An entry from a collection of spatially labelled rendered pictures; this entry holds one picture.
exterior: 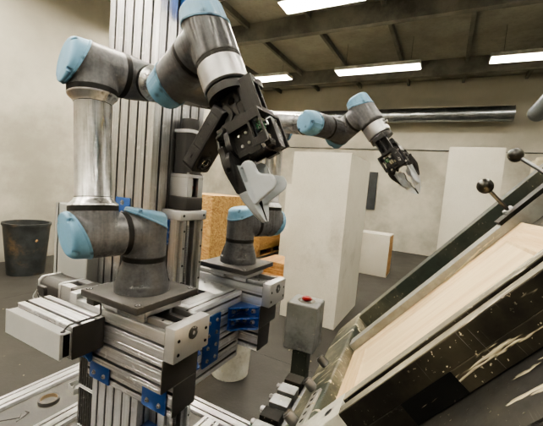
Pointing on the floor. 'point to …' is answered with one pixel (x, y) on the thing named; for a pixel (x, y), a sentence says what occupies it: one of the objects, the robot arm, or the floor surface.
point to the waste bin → (25, 246)
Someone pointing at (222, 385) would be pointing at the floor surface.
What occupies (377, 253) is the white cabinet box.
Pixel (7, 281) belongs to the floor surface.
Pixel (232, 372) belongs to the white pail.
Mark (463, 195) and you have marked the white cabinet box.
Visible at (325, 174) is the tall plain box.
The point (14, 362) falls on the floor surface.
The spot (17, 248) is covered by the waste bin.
